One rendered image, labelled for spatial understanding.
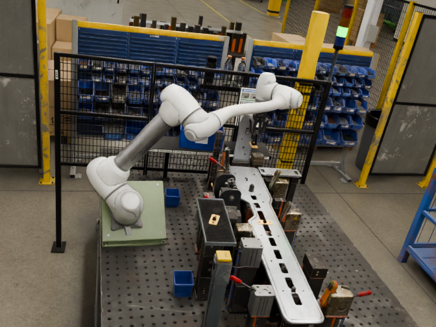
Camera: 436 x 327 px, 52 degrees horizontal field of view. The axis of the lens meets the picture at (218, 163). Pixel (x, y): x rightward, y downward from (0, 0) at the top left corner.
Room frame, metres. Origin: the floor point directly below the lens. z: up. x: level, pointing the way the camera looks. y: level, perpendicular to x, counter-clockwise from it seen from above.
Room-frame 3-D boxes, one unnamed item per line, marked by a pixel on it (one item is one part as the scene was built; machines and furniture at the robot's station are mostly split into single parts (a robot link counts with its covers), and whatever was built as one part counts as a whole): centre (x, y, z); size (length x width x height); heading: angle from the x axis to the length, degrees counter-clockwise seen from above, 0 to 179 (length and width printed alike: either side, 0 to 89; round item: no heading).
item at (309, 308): (2.08, -0.32, 1.00); 1.38 x 0.22 x 0.02; 13
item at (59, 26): (6.44, 2.58, 0.52); 1.20 x 0.80 x 1.05; 15
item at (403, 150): (4.96, -2.15, 1.00); 1.04 x 0.14 x 2.00; 108
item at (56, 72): (3.03, 0.22, 0.77); 1.97 x 0.14 x 1.55; 103
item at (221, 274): (1.54, -0.09, 0.92); 0.08 x 0.08 x 0.44; 13
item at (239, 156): (2.81, -0.15, 1.17); 0.12 x 0.01 x 0.34; 103
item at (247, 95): (3.11, -0.17, 1.30); 0.23 x 0.02 x 0.31; 103
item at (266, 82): (2.55, -0.21, 1.63); 0.13 x 0.11 x 0.16; 56
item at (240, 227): (1.90, -0.19, 0.89); 0.13 x 0.11 x 0.38; 103
